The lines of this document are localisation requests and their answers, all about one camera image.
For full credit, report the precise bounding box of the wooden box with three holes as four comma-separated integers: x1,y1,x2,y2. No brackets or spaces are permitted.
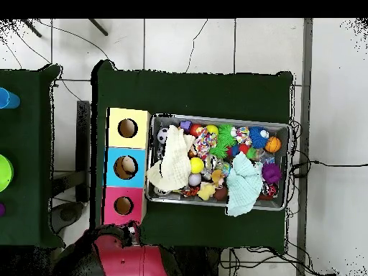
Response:
101,107,152,226

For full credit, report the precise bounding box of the black power cable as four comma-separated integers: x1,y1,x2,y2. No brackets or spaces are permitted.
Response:
290,160,368,177

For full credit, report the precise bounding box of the lime green round bowl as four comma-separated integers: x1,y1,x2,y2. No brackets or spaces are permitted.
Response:
0,154,14,193

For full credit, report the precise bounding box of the green spiky puffer ball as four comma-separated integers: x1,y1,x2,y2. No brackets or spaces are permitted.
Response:
208,140,231,160

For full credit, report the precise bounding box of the dark green table cloth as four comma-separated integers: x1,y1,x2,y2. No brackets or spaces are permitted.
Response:
90,60,294,254
0,64,65,248

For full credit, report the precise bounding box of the blue cup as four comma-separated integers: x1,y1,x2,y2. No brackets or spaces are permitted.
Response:
0,87,21,109

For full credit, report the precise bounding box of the yellow tennis ball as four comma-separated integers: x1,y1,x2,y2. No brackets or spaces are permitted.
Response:
189,157,205,175

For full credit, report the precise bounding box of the mint muslin cloth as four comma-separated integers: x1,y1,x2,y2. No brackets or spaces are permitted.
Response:
224,151,264,218

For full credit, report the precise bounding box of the cream muslin cloth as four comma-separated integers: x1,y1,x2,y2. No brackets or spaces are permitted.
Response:
145,124,196,191

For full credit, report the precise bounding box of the purple knobbly ball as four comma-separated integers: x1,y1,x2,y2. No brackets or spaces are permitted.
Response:
261,162,282,185

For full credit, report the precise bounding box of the small soccer ball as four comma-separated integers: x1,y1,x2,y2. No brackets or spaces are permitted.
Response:
157,126,170,144

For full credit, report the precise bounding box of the blue puffer toy with eyes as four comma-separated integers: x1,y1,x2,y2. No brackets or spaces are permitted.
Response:
248,126,270,150

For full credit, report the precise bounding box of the black tripod leg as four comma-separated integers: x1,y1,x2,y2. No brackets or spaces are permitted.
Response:
88,18,109,37
21,18,42,38

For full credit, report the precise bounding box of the shallow clear mesh bin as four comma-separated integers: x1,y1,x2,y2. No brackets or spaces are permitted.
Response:
144,113,291,212

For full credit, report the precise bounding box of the colourful print cloth with white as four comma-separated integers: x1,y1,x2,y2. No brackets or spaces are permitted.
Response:
231,125,252,146

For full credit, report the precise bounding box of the thin black floor cable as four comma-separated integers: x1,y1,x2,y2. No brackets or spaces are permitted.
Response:
185,18,208,74

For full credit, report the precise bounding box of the small orange basketball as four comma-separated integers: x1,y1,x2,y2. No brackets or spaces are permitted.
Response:
264,136,282,154

